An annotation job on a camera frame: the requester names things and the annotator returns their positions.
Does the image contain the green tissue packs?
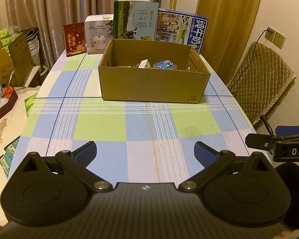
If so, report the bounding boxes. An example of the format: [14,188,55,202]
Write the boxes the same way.
[0,26,22,48]

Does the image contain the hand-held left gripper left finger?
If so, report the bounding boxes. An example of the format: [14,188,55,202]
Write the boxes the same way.
[20,141,113,193]

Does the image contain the cream printed cloth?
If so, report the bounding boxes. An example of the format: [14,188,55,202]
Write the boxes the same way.
[0,87,38,229]

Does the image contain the beige wall socket with plug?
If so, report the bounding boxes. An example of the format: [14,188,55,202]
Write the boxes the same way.
[265,26,276,42]

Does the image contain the red gift box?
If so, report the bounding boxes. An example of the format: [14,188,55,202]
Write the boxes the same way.
[63,22,87,58]

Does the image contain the small green box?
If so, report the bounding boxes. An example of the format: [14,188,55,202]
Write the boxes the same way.
[24,93,38,117]

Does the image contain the white ointment box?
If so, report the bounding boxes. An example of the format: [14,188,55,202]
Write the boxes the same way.
[135,59,151,69]

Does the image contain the wooden door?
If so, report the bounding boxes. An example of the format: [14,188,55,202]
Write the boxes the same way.
[197,0,265,84]

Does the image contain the white stool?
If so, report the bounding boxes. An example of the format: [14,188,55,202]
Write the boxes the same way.
[25,65,48,87]

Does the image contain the chair with quilted cover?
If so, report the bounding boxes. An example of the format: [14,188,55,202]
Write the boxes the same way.
[225,41,297,140]

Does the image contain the brown cardboard box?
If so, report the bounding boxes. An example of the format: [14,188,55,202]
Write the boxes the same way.
[98,38,211,104]

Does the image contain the stacked metal buckets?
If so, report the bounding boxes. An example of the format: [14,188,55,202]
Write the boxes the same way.
[27,28,41,65]

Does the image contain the dark wooden tray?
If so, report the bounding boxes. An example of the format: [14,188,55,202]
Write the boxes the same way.
[0,86,18,119]

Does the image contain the green printed packets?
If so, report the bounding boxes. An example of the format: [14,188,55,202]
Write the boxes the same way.
[0,136,22,178]

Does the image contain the clear plastic box blue label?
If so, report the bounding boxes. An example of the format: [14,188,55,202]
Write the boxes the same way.
[153,60,178,71]

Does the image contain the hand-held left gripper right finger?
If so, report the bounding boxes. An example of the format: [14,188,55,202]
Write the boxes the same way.
[179,141,274,193]

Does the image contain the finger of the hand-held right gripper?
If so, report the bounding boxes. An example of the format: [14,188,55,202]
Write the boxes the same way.
[245,133,277,153]
[275,125,299,136]

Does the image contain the green milk carton box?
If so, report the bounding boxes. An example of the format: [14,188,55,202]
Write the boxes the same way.
[113,0,159,41]

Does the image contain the white humidifier box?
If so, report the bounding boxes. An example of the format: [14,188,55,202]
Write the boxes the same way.
[84,14,115,55]

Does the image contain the cardboard carton white cutout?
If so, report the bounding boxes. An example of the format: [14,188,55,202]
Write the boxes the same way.
[0,35,14,85]

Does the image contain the checked tablecloth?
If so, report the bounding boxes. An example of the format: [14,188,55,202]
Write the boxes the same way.
[7,50,269,183]

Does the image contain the beige curtain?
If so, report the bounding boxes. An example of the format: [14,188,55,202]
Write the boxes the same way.
[5,0,165,70]

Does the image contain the blue milk carton box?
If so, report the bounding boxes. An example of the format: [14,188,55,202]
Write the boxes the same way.
[155,8,209,54]

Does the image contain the black power cable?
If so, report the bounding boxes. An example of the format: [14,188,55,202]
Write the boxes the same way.
[230,30,272,97]

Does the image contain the large open cardboard carton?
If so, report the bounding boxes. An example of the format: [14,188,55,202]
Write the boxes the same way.
[9,31,40,87]

